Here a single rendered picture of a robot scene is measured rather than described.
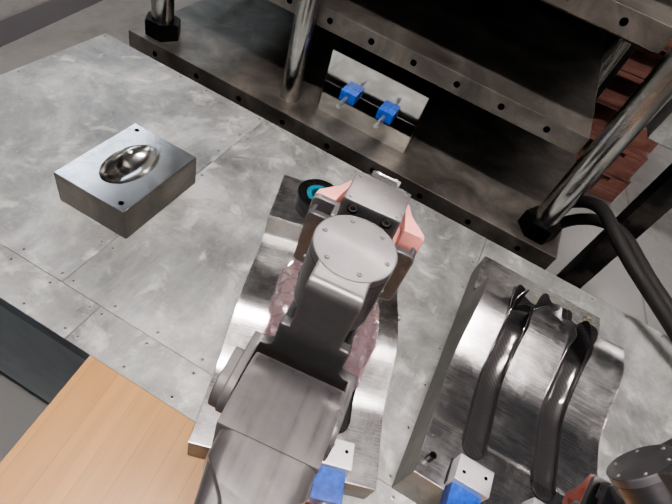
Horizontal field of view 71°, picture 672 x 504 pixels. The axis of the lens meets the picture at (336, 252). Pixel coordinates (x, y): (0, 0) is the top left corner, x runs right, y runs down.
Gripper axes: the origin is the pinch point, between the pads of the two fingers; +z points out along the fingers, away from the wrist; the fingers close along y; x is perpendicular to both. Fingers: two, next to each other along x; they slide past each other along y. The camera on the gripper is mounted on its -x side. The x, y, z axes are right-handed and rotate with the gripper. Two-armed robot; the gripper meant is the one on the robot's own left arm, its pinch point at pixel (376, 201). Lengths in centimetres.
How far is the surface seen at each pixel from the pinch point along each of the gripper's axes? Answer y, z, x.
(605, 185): -122, 234, 103
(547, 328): -35.4, 19.6, 25.3
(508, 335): -29.6, 16.3, 27.4
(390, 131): 4, 73, 34
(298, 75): 32, 73, 30
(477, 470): -27.1, -8.2, 27.9
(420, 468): -20.3, -10.0, 30.6
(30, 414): 65, -3, 119
